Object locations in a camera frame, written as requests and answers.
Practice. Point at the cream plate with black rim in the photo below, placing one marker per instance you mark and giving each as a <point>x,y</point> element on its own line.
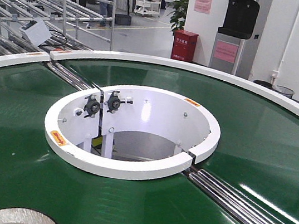
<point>23,216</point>

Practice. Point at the black bearing block right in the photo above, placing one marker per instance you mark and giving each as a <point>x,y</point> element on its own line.
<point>114,102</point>

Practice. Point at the black bearing block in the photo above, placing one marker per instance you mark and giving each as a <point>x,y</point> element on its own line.
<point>92,106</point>
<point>114,102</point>

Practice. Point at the black bearing block left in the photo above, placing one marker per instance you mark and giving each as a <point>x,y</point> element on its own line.
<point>92,106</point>

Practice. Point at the steel conveyor rollers left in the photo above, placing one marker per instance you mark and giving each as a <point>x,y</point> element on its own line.
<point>67,75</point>

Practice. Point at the steel conveyor rollers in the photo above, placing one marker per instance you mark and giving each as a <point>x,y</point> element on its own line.
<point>67,75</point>
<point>238,205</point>

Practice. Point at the red fire extinguisher cabinet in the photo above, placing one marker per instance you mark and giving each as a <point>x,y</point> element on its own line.
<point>184,45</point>

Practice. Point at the green potted plant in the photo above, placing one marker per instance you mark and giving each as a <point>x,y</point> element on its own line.
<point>178,15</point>

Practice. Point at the grey water dispenser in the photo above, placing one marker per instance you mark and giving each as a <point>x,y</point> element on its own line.
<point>238,26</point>

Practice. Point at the white rolling cart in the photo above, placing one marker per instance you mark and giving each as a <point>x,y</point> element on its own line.
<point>147,7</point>

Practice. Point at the white control box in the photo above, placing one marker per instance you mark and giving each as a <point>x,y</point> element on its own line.
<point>35,31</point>

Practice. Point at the white outer conveyor rim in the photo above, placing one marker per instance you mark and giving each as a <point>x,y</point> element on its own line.
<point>25,58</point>

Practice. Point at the steel conveyor rollers right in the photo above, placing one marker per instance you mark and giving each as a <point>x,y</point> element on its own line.
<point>238,205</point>

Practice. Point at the wire mesh waste basket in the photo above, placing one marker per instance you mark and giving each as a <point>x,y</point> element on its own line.
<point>289,93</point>

